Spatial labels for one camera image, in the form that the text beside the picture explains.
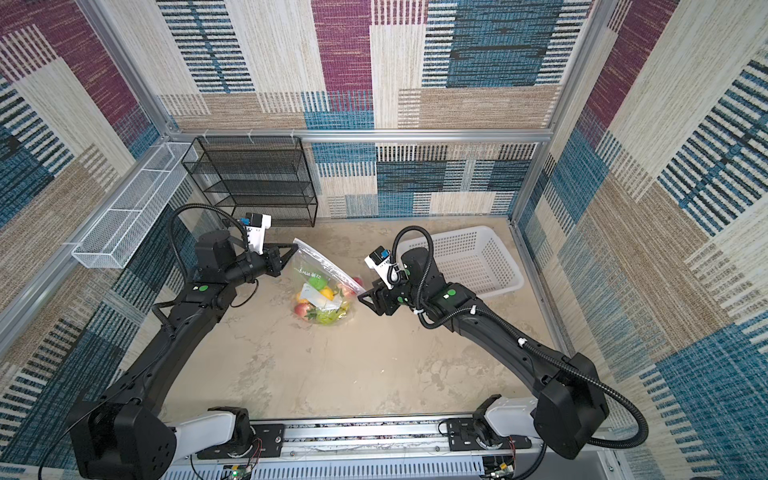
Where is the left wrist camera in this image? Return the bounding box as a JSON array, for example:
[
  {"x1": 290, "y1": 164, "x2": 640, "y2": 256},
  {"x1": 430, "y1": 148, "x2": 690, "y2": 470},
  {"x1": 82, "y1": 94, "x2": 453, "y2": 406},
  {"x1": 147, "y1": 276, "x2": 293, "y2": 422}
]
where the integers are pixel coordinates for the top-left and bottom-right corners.
[{"x1": 240, "y1": 213, "x2": 272, "y2": 255}]

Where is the white plastic basket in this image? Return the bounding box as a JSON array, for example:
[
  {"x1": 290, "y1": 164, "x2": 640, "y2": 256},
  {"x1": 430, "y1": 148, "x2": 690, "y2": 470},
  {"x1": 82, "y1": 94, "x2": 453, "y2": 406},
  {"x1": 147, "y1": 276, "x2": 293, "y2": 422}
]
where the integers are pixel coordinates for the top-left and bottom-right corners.
[{"x1": 432, "y1": 226, "x2": 525, "y2": 300}]

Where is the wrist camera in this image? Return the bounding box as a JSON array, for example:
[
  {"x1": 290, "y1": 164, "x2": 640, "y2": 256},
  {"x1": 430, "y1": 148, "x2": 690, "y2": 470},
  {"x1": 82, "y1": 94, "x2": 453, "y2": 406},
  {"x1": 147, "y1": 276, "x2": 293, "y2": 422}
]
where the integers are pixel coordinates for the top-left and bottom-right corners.
[
  {"x1": 365, "y1": 246, "x2": 399, "y2": 289},
  {"x1": 240, "y1": 213, "x2": 272, "y2": 255}
]

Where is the aluminium rail frame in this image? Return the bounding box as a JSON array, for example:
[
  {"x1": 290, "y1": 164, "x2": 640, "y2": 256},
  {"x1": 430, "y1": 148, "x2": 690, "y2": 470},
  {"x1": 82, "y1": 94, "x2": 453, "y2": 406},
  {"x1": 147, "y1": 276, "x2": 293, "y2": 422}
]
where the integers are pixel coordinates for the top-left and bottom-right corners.
[{"x1": 159, "y1": 407, "x2": 621, "y2": 479}]

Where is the dark green lime toy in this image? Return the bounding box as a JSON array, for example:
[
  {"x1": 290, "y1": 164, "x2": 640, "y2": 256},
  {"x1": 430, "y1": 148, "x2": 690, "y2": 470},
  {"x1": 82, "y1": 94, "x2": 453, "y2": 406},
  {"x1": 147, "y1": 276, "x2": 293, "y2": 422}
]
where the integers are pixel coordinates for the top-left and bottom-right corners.
[{"x1": 307, "y1": 277, "x2": 328, "y2": 291}]

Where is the black wire shelf rack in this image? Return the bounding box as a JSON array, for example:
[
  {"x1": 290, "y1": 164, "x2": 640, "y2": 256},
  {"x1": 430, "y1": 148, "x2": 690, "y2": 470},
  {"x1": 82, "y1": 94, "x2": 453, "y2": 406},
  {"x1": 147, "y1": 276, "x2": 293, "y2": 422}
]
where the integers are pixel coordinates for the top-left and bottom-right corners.
[{"x1": 181, "y1": 136, "x2": 318, "y2": 227}]

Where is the clear zip top bag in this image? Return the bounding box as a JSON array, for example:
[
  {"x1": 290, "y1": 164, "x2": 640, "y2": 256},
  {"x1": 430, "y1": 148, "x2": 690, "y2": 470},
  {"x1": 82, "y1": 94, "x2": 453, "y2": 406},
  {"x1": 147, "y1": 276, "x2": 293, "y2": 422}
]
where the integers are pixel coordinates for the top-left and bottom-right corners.
[{"x1": 288, "y1": 238, "x2": 365, "y2": 326}]

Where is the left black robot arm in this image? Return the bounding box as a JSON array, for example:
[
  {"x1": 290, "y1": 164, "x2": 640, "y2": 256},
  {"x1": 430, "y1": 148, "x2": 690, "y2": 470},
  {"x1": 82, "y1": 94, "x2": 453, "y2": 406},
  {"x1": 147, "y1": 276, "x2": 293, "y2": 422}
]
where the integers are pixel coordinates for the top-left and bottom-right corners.
[{"x1": 60, "y1": 203, "x2": 298, "y2": 479}]

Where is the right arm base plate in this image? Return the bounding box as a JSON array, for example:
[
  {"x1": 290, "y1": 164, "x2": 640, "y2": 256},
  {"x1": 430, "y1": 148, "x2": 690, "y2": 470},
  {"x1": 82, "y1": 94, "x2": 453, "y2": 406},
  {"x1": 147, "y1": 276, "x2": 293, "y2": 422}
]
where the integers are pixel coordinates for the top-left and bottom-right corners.
[{"x1": 437, "y1": 417, "x2": 533, "y2": 451}]

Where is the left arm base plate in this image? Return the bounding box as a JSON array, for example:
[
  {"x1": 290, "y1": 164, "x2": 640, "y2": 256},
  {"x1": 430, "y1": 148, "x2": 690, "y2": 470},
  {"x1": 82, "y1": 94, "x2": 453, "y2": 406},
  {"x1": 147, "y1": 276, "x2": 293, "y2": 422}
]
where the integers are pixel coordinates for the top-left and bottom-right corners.
[{"x1": 195, "y1": 423, "x2": 285, "y2": 460}]

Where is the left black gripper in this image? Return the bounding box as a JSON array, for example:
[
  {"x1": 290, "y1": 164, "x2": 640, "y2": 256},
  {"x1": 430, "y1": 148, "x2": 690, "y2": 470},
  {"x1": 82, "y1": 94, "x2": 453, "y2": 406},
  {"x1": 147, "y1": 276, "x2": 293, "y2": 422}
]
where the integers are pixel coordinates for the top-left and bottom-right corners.
[{"x1": 223, "y1": 242, "x2": 297, "y2": 290}]

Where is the red strawberry toy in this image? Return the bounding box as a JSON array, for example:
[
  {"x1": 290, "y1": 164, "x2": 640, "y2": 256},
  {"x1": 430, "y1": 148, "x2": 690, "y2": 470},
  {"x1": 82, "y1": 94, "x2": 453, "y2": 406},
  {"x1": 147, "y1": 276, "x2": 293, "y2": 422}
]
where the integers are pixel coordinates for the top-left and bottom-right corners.
[{"x1": 341, "y1": 277, "x2": 365, "y2": 298}]

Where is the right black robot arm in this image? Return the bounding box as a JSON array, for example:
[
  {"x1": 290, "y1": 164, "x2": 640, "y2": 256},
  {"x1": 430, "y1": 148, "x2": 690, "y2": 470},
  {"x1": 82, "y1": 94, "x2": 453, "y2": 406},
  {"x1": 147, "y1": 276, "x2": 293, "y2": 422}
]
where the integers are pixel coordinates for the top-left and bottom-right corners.
[{"x1": 358, "y1": 225, "x2": 650, "y2": 459}]

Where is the green apple toy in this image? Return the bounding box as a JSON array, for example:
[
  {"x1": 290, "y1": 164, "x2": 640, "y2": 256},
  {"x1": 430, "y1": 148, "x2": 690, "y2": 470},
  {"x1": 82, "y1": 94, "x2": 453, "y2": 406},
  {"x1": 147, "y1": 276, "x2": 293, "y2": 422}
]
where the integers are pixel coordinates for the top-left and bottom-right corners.
[{"x1": 313, "y1": 306, "x2": 348, "y2": 325}]

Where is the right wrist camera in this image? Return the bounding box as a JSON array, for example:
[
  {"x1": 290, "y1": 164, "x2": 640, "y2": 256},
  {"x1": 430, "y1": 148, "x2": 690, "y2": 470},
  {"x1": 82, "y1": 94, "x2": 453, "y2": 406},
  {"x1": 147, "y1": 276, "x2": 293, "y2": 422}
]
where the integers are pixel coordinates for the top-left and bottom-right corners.
[{"x1": 365, "y1": 246, "x2": 399, "y2": 289}]

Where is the white wire mesh tray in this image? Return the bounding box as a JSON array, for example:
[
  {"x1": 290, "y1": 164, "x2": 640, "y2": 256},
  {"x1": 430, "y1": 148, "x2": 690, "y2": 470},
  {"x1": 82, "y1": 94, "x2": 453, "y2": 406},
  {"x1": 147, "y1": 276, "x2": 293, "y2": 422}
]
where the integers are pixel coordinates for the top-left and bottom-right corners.
[{"x1": 72, "y1": 142, "x2": 189, "y2": 269}]

